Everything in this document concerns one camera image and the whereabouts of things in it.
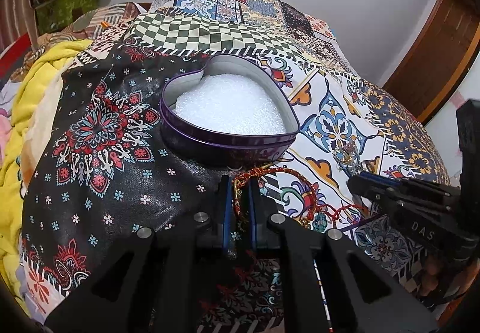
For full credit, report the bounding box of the yellow fleece blanket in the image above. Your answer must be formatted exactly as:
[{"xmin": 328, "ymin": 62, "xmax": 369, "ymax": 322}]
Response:
[{"xmin": 1, "ymin": 39, "xmax": 92, "ymax": 305}]

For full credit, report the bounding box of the wooden wardrobe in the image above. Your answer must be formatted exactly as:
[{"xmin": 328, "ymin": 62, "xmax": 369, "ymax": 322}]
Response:
[{"xmin": 383, "ymin": 0, "xmax": 479, "ymax": 124}]

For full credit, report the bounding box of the pink fabric item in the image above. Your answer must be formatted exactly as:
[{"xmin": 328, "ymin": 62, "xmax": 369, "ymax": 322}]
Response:
[{"xmin": 0, "ymin": 115, "xmax": 11, "ymax": 165}]

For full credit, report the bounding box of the striped brown pillow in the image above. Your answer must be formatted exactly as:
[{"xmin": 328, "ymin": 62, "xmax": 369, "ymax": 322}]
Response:
[{"xmin": 37, "ymin": 2, "xmax": 146, "ymax": 50}]

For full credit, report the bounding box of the red gold braided bracelet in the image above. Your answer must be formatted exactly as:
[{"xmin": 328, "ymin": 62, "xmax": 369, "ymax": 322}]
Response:
[{"xmin": 231, "ymin": 165, "xmax": 367, "ymax": 231}]

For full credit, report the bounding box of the silver crystal jewelry piece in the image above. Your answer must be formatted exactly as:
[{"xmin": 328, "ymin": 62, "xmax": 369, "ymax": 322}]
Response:
[{"xmin": 333, "ymin": 141, "xmax": 363, "ymax": 177}]

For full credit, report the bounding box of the green patterned storage box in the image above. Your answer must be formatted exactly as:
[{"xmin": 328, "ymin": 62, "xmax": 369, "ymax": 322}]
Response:
[{"xmin": 35, "ymin": 0, "xmax": 98, "ymax": 35}]

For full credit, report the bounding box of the person's hand holding gripper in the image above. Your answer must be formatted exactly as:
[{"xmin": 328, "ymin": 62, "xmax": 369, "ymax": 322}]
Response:
[{"xmin": 418, "ymin": 255, "xmax": 479, "ymax": 296}]

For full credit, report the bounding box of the patchwork patterned bedspread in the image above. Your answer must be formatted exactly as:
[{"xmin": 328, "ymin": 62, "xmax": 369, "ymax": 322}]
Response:
[{"xmin": 17, "ymin": 0, "xmax": 447, "ymax": 322}]

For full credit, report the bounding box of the striped brown curtain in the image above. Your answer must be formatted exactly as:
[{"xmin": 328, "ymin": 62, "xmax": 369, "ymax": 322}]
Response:
[{"xmin": 0, "ymin": 0, "xmax": 38, "ymax": 52}]

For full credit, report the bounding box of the purple heart-shaped tin box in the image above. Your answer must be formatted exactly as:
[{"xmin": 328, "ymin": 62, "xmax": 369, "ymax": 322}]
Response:
[{"xmin": 160, "ymin": 55, "xmax": 300, "ymax": 167}]

